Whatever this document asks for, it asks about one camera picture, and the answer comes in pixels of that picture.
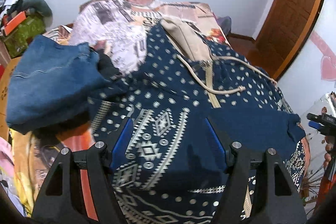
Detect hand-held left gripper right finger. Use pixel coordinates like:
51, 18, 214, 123
205, 117, 307, 224

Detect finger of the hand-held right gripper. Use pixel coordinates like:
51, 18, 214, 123
306, 113, 326, 133

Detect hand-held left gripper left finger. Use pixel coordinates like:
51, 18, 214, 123
31, 117, 134, 224

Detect navy patterned hoodie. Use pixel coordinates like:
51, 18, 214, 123
88, 17, 307, 224

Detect blue denim jeans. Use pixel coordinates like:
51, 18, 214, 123
6, 35, 124, 135

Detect black cloth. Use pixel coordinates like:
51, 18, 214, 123
91, 49, 121, 80

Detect yellow blanket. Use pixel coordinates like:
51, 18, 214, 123
9, 128, 63, 216

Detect brown wooden door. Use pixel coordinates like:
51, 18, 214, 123
253, 0, 328, 81

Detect white newspaper print cloth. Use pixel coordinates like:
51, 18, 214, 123
70, 0, 163, 75

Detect printed bed sheet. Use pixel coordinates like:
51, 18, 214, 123
42, 0, 229, 52

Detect green patterned box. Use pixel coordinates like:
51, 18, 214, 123
0, 14, 46, 58

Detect dark green cloth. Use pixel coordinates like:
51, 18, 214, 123
20, 0, 53, 18

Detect orange flat box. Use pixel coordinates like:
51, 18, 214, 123
5, 11, 28, 33

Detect pink heart wall sticker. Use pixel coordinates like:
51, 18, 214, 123
311, 31, 336, 81

